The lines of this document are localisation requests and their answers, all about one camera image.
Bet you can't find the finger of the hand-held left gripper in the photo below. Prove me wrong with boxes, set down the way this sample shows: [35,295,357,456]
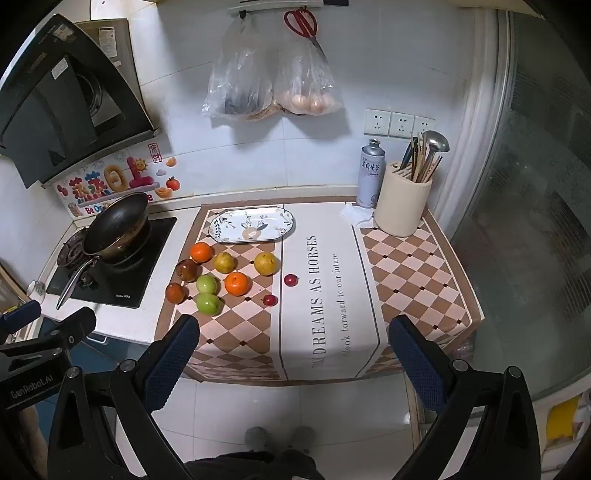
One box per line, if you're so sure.
[0,300,42,342]
[0,307,98,367]

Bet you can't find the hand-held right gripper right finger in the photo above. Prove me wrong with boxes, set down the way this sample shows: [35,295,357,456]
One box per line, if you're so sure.
[388,315,541,480]

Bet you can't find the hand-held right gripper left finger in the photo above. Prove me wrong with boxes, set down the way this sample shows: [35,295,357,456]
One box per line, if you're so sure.
[48,314,201,480]

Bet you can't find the yellow pear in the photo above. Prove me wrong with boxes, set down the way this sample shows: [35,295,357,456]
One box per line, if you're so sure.
[213,251,238,274]
[254,251,280,276]

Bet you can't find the floral oval ceramic plate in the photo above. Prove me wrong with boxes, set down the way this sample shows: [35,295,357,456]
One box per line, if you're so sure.
[209,207,296,243]

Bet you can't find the checkered brown printed cloth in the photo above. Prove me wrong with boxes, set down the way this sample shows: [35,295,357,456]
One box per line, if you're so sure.
[154,202,485,384]

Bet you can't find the black glass gas stove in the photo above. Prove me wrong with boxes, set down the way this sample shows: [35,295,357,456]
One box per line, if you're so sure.
[45,216,178,309]

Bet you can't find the grey slipper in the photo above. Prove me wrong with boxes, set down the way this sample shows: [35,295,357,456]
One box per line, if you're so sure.
[245,427,271,452]

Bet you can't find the black frying pan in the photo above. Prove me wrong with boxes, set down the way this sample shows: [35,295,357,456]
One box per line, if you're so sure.
[55,193,151,310]

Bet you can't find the cream utensil holder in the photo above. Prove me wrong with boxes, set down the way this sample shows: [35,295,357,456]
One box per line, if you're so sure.
[374,161,433,237]

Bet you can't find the white tissue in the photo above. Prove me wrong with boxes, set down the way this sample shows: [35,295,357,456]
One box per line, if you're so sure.
[341,203,374,227]

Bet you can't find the frosted glass door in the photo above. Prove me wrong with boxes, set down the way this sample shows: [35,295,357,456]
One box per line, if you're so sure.
[450,9,591,402]

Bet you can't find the white tin can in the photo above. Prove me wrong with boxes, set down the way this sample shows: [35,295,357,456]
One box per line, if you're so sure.
[355,138,387,209]

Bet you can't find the bundle of wooden chopsticks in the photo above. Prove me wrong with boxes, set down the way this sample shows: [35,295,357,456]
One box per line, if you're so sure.
[411,134,432,183]

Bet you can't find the black range hood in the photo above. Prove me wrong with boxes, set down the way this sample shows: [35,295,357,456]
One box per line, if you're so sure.
[0,14,160,188]

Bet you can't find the metal ladle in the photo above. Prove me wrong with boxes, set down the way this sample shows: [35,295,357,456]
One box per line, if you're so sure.
[422,130,450,182]

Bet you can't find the clear plastic bag with eggs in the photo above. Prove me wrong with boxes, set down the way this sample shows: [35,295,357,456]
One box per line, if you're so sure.
[272,32,345,116]

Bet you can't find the gas burner ring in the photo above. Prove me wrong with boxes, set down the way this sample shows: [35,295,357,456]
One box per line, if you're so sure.
[58,228,90,267]

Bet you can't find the colourful wall sticker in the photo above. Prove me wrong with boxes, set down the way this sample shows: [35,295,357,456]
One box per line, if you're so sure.
[53,154,178,217]

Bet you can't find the red handled scissors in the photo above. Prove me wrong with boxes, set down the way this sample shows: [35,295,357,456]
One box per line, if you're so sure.
[283,8,326,52]

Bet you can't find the wall hook rail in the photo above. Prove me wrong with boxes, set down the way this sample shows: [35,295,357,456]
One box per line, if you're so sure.
[228,0,324,18]

